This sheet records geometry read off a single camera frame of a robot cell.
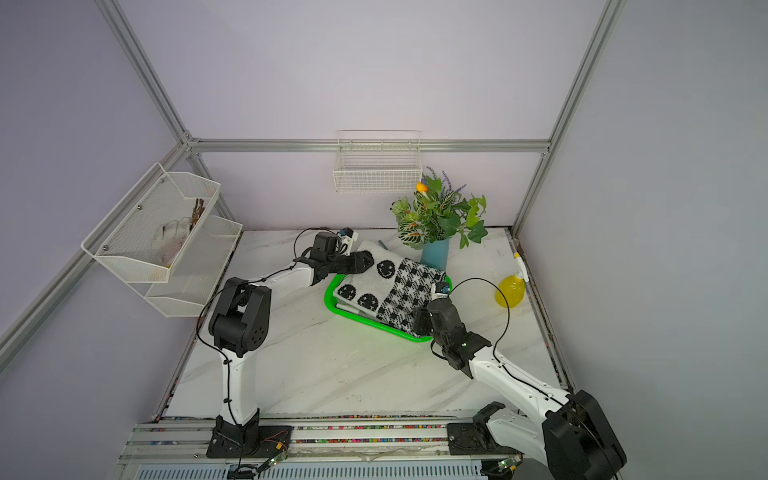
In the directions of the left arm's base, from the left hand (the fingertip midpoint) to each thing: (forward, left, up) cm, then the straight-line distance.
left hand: (368, 264), depth 99 cm
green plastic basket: (-19, +2, -2) cm, 19 cm away
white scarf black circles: (-14, 0, +3) cm, 14 cm away
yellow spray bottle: (-9, -47, 0) cm, 47 cm away
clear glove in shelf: (-7, +51, +21) cm, 56 cm away
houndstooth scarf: (-13, -14, +5) cm, 20 cm away
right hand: (-19, -17, 0) cm, 26 cm away
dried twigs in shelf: (0, +46, +23) cm, 52 cm away
